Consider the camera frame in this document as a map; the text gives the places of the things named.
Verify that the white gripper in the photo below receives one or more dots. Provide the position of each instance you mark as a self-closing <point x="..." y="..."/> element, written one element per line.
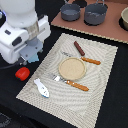
<point x="18" y="43"/>

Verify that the red toy tomato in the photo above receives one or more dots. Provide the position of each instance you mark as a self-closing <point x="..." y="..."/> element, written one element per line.
<point x="22" y="73"/>

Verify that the light blue toy carton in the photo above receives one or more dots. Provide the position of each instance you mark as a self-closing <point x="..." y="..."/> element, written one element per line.
<point x="34" y="58"/>

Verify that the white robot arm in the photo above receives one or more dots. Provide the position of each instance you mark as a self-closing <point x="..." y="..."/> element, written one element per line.
<point x="19" y="13"/>

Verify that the round beige plate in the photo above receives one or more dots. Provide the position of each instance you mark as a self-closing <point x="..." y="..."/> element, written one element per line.
<point x="72" y="68"/>

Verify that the small grey pot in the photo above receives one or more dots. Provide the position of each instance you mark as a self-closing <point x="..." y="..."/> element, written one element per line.
<point x="70" y="12"/>

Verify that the large grey pot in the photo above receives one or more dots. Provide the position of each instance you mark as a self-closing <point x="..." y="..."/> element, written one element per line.
<point x="95" y="13"/>

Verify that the beige woven placemat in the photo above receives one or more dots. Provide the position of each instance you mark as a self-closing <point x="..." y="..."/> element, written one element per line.
<point x="71" y="80"/>

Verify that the beige bowl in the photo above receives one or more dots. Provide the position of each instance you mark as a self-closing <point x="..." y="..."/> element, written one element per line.
<point x="124" y="16"/>

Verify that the fork with wooden handle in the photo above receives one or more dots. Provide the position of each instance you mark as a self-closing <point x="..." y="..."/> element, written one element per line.
<point x="69" y="82"/>

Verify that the knife with wooden handle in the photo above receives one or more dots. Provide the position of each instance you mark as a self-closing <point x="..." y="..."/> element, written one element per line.
<point x="83" y="58"/>

